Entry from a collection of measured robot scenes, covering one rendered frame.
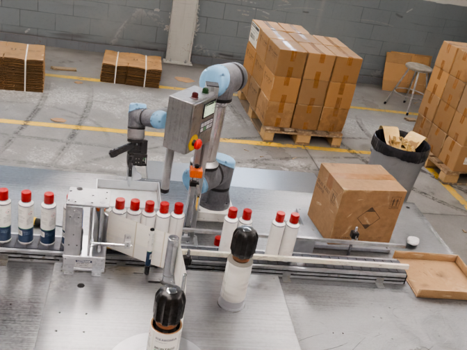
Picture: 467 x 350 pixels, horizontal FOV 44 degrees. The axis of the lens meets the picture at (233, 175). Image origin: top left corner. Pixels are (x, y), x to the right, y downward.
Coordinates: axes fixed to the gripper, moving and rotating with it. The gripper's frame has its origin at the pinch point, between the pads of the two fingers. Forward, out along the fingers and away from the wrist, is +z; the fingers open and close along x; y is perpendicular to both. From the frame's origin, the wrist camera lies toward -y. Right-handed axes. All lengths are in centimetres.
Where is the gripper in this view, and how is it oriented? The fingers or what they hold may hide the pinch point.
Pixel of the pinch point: (128, 183)
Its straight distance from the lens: 258.1
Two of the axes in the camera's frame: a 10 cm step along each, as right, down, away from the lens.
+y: 9.6, 0.4, 2.8
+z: -0.9, 9.8, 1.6
